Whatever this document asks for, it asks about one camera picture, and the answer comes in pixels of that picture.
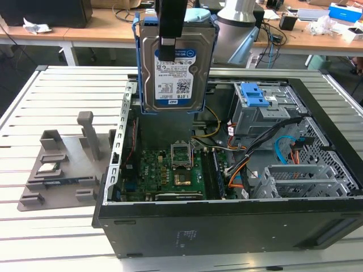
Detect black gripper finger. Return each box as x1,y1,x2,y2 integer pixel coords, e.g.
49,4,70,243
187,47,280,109
155,0,188,62

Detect hard disk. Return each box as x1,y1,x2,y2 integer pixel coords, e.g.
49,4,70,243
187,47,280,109
132,12,221,114

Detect orange wire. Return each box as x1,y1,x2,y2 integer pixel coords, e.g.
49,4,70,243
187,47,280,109
289,142,303,165
227,165,252,190

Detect grey metal disk bay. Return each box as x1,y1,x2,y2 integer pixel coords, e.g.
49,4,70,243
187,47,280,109
251,163,341,199

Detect wooden desk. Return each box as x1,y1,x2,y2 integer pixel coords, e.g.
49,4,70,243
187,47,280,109
64,7,363,57
0,12,86,46

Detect grey power supply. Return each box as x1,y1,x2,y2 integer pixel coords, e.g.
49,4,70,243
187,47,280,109
132,101,199,142

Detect blue plastic drive latch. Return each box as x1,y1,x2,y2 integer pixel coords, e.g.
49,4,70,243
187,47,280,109
239,82,269,108

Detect black pen cup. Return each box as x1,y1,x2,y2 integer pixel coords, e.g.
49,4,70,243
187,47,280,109
279,14,298,31

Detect metal socket cover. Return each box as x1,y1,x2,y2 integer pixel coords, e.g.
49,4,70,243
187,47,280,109
170,141,193,169

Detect large black box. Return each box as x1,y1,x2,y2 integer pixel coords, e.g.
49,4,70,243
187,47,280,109
0,0,93,29

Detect crumpled white paper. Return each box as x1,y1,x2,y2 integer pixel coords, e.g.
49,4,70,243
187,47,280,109
22,17,53,35

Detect grey metal drive cage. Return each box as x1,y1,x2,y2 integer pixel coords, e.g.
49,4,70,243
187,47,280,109
228,82,309,142

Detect grey flat tray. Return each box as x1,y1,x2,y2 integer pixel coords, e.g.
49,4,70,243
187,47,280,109
296,8,331,22

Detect green motherboard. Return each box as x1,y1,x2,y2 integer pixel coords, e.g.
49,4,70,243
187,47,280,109
120,147,227,202

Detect clear plastic bags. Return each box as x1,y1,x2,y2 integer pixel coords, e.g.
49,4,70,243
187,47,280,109
307,15,345,36

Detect CPU socket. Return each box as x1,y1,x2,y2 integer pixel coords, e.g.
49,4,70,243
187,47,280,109
173,168,193,186

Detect blue RAM stick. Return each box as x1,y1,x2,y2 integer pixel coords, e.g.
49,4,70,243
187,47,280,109
212,151,226,199

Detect blue carton box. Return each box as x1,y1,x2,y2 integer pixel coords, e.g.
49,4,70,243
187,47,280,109
328,2,363,23

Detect grey parts rack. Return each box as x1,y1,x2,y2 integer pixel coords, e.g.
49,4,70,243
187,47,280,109
16,110,117,213

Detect graphics card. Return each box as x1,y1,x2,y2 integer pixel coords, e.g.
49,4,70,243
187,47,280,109
147,191,204,201

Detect white carton box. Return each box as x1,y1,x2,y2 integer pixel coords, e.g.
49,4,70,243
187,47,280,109
339,27,363,43

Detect silver CPU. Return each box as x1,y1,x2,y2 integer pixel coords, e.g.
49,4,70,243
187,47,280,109
38,163,57,174

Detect black PC case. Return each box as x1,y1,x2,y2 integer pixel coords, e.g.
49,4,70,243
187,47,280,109
91,74,363,259

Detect yellow wires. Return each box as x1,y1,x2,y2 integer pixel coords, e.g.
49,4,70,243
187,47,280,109
192,106,222,139

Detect black cable bundle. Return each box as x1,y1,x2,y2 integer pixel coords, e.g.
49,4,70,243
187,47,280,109
223,116,304,178

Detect blue wire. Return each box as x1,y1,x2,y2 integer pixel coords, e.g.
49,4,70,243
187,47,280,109
274,135,298,165

